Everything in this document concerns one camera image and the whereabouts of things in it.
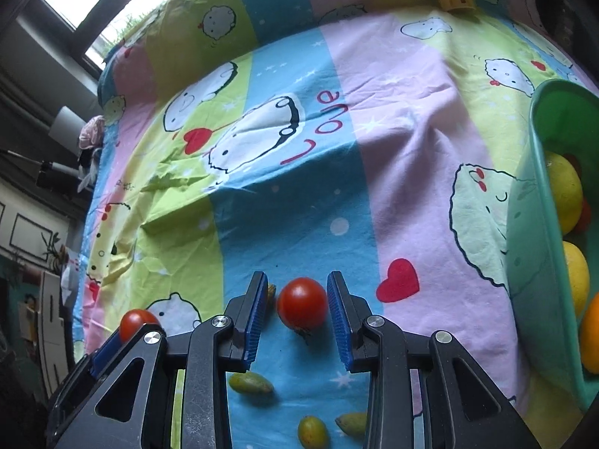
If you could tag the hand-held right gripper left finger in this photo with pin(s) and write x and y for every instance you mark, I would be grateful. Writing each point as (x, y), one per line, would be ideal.
(252, 327)

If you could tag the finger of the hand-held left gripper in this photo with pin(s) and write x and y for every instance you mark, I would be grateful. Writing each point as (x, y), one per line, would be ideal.
(106, 355)

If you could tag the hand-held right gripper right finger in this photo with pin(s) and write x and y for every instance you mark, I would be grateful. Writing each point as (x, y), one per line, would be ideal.
(339, 327)

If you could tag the red cherry tomato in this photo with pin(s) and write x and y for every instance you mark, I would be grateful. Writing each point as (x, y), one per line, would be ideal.
(135, 323)
(302, 306)
(585, 217)

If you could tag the green plastic basin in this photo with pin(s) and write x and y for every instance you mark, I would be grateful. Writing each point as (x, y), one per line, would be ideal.
(529, 243)

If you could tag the yellow lemon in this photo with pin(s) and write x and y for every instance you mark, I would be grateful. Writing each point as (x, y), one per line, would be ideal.
(575, 276)

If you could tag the orange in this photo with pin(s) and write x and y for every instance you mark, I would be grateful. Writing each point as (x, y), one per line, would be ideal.
(592, 336)

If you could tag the yellow-green lemon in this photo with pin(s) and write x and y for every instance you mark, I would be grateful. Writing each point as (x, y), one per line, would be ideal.
(564, 191)

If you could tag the white cabinet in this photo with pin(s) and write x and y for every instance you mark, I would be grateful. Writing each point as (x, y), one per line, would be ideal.
(49, 327)

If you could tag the white plastic bag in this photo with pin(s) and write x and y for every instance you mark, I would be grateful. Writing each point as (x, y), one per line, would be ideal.
(70, 273)

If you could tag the small green houseplant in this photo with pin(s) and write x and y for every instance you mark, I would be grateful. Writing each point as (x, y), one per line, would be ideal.
(55, 250)

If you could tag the black and white cloth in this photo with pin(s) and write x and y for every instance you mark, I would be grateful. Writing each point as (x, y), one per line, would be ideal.
(89, 168)

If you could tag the colourful cartoon bed sheet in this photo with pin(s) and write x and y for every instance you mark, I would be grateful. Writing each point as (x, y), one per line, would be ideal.
(397, 126)

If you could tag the pink cloth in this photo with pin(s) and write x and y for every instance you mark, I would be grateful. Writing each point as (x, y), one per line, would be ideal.
(92, 131)

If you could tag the white cylinder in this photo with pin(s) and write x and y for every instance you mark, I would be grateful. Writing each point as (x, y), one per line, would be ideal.
(68, 124)

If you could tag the planter with green plants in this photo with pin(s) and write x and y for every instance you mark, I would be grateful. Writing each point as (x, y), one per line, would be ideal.
(131, 25)

